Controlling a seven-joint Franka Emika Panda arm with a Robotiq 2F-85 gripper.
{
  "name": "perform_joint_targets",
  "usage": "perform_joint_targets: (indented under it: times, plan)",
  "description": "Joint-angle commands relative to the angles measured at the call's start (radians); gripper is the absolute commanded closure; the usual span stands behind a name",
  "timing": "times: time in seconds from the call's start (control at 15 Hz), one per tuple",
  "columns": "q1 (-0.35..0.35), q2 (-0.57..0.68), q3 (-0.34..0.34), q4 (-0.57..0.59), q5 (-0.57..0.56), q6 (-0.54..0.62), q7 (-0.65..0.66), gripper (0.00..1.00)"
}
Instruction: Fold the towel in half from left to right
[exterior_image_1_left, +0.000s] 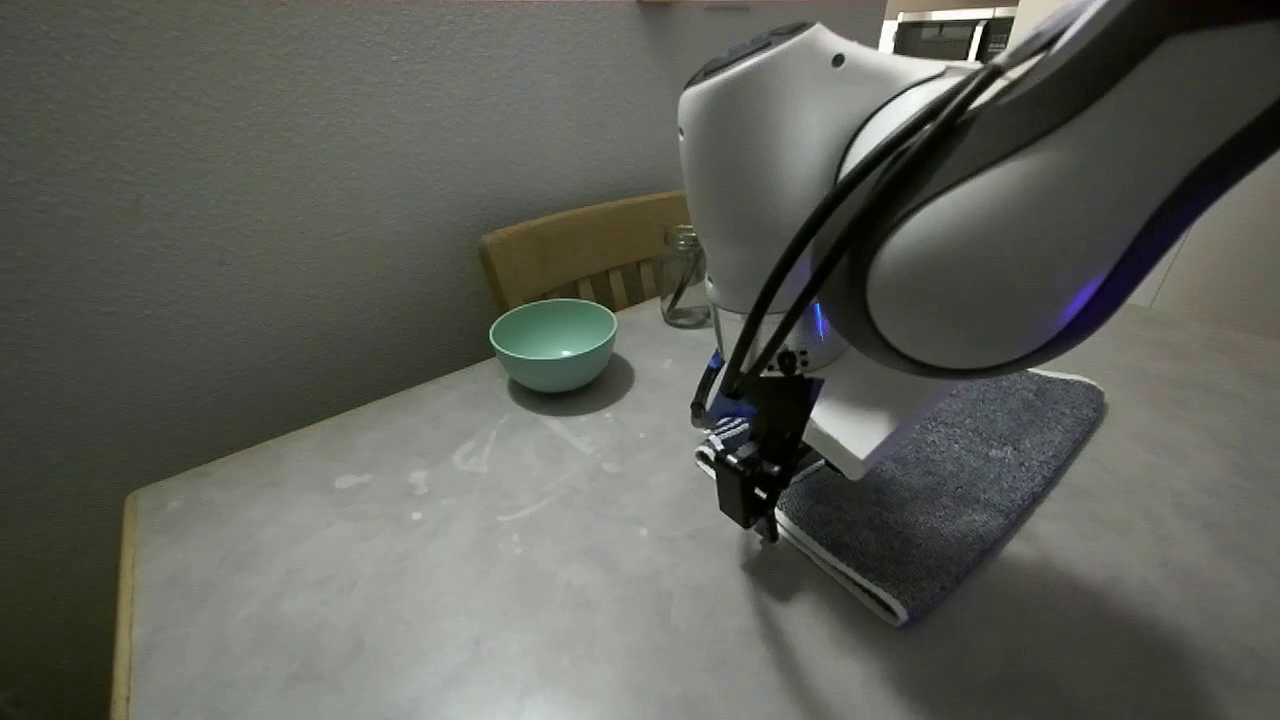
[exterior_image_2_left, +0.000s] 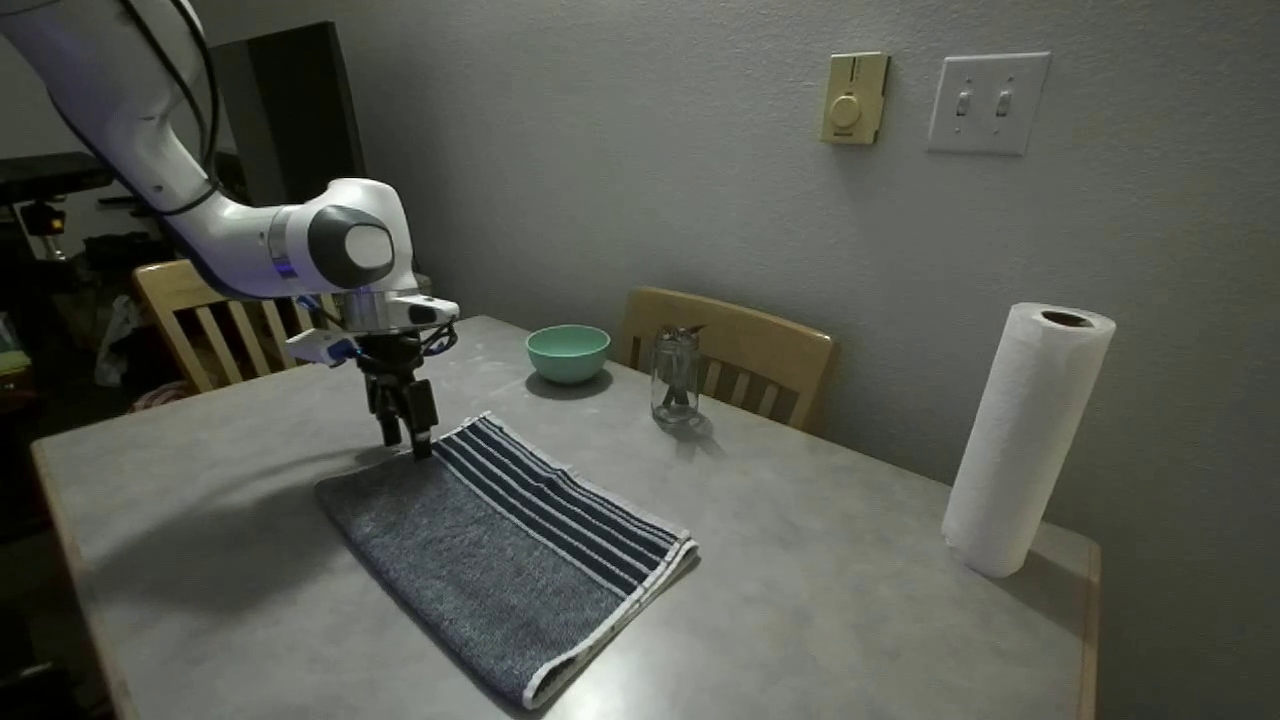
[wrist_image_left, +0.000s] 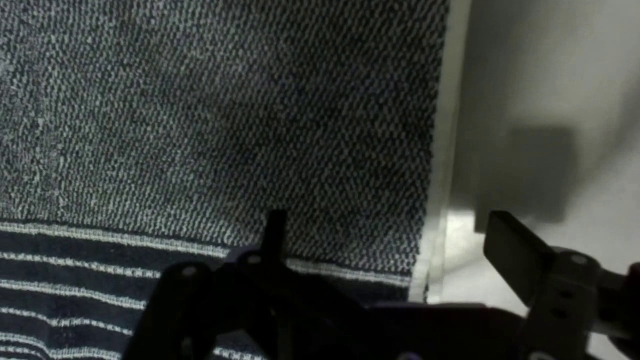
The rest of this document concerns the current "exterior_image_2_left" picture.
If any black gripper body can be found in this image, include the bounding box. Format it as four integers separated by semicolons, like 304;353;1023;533
336;289;462;390

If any grey striped towel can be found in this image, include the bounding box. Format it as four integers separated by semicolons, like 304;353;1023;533
316;409;702;715

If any white paper towel roll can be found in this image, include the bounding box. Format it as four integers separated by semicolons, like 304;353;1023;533
937;299;1119;579

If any mint green bowl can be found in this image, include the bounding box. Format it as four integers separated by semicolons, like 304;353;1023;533
518;321;614;388

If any wooden chair with slats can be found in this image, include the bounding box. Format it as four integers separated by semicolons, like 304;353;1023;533
624;283;839;431
126;254;332;397

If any black monitor screen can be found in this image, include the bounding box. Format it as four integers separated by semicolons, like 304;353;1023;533
206;17;370;212

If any small clear glass figure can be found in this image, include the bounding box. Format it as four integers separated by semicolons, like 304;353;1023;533
648;321;712;431

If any beige wall thermostat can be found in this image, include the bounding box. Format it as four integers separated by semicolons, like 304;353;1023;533
821;46;895;153

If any white double light switch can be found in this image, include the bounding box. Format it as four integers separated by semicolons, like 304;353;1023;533
922;46;1056;160

